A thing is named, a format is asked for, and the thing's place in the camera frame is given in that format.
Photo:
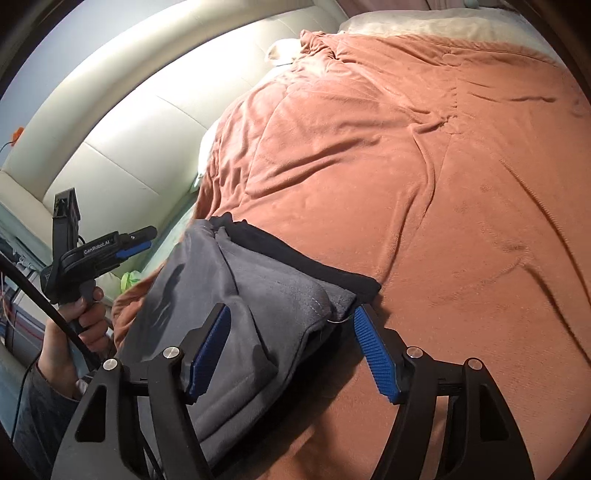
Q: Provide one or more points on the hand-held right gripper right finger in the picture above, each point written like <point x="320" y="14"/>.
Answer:
<point x="376" y="360"/>

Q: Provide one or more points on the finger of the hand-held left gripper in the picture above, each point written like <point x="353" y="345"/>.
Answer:
<point x="134" y="250"/>
<point x="141" y="233"/>

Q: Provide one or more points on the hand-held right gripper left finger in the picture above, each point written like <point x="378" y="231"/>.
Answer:
<point x="210" y="355"/>

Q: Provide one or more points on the grey t-shirt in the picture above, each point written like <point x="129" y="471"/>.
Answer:
<point x="277" y="295"/>

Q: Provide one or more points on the person's left forearm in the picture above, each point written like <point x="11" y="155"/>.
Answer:
<point x="51" y="369"/>

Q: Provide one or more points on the person's left hand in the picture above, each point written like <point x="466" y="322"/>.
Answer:
<point x="90" y="318"/>

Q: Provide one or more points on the green plastic bag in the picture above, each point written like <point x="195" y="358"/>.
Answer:
<point x="129" y="280"/>

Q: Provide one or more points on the folded black garment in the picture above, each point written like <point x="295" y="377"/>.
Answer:
<point x="295" y="258"/>

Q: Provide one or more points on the cream padded headboard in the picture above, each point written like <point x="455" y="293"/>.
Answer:
<point x="138" y="92"/>

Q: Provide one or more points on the small orange object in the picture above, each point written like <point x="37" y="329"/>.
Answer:
<point x="17" y="134"/>

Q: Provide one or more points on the orange fleece blanket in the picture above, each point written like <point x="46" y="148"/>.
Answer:
<point x="415" y="184"/>

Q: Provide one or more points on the white pillow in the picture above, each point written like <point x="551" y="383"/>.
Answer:
<point x="284" y="48"/>

